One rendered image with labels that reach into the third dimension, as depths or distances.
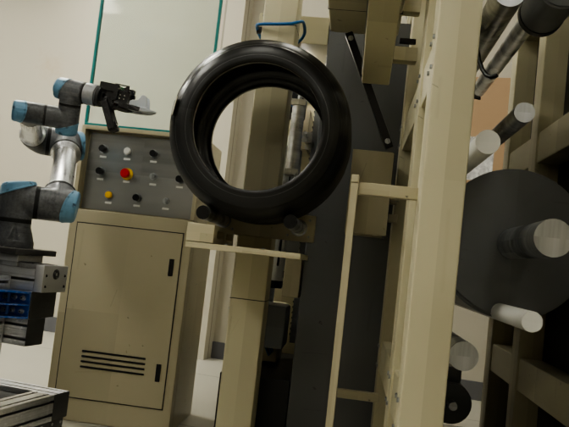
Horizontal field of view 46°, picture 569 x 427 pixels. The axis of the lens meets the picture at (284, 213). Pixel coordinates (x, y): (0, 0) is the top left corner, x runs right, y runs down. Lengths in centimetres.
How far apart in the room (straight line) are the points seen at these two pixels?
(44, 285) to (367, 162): 118
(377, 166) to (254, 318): 71
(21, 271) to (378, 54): 139
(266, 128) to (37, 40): 392
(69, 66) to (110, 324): 335
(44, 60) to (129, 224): 333
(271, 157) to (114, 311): 99
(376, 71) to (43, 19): 424
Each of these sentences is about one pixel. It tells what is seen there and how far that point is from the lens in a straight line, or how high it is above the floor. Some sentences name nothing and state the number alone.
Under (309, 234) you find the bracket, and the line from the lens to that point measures 245.
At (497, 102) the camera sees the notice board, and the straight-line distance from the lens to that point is 486.
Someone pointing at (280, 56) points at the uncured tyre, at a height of 142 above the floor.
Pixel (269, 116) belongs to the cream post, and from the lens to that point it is 254.
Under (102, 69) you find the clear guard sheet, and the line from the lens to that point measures 317.
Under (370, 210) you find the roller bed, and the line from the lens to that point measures 241.
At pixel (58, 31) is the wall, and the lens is 614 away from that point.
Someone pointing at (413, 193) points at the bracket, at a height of 97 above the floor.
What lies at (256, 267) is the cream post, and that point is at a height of 74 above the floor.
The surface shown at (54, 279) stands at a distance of 241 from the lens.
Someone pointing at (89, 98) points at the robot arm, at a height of 125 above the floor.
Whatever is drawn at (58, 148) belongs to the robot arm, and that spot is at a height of 111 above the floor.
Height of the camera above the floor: 78
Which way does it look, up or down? 4 degrees up
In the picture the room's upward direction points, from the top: 6 degrees clockwise
